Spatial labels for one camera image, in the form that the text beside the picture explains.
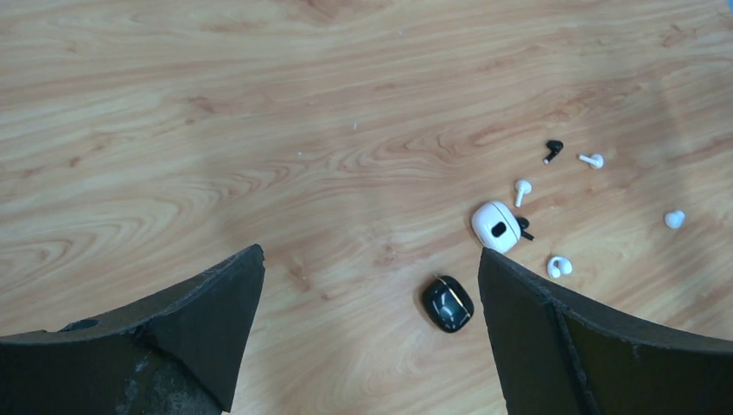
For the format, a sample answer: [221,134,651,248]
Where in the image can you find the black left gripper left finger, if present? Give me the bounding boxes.
[1,245,265,414]

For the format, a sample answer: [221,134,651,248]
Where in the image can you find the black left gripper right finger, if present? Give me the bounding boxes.
[478,249,732,414]

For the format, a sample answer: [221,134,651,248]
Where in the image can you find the black glossy charging case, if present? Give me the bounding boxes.
[420,275,475,334]

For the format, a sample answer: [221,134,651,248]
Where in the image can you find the white stem earbud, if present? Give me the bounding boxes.
[577,153,604,169]
[514,179,532,208]

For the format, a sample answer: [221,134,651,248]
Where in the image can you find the black earbud near case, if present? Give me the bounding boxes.
[516,216,535,241]

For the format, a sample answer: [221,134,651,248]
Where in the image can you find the white ear-hook earbud near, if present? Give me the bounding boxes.
[546,256,573,278]

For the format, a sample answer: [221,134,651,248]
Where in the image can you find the white ear-hook earbud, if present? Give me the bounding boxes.
[546,256,573,278]
[664,210,686,229]

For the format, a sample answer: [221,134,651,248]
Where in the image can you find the white ear-hook earbud far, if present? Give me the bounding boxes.
[664,210,686,229]

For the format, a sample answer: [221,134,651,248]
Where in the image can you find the black stem earbud far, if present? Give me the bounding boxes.
[543,140,564,164]

